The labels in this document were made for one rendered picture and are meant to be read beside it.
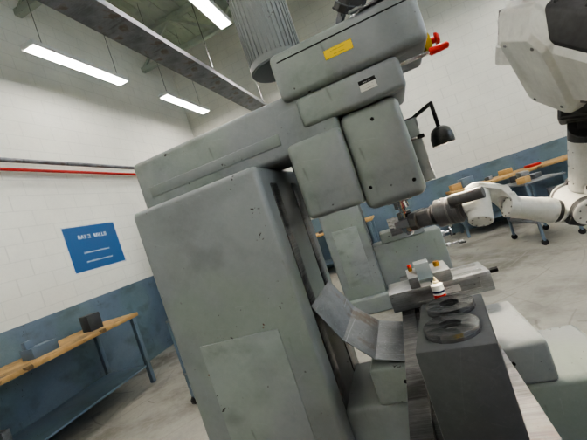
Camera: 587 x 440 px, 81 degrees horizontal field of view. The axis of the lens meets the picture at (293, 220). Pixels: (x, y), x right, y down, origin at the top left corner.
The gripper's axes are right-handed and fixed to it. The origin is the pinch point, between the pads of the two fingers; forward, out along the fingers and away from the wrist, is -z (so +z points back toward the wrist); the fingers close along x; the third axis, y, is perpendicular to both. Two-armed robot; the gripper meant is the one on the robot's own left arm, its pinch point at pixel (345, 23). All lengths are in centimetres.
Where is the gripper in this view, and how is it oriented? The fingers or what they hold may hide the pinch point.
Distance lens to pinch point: 132.9
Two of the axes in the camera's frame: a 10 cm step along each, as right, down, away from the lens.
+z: 2.2, -7.3, -6.5
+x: 8.1, -2.5, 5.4
